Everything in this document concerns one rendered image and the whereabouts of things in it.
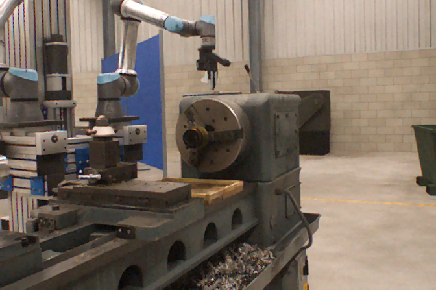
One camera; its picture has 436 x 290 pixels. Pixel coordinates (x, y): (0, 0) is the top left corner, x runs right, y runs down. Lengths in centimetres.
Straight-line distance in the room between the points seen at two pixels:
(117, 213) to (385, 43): 1084
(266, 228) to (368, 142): 988
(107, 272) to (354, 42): 1112
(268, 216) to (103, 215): 89
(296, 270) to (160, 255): 112
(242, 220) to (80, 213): 75
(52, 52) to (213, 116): 87
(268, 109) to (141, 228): 99
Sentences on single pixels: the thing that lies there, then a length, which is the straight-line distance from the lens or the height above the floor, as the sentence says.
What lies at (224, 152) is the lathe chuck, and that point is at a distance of 192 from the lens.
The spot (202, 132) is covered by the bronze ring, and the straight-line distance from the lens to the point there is 184.
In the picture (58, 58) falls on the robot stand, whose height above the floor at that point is 145.
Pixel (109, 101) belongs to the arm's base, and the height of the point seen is 124.
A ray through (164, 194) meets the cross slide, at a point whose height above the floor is 96.
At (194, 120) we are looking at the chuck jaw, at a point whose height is 115.
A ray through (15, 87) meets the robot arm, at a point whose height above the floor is 131.
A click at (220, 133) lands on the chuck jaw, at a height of 109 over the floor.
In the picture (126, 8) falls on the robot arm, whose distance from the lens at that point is 241.
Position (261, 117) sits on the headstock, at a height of 115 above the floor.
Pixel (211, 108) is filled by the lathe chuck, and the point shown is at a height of 120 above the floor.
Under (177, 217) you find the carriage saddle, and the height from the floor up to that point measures 90.
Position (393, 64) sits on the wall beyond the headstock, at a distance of 1180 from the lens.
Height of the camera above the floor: 121
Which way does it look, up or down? 3 degrees down
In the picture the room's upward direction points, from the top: 2 degrees counter-clockwise
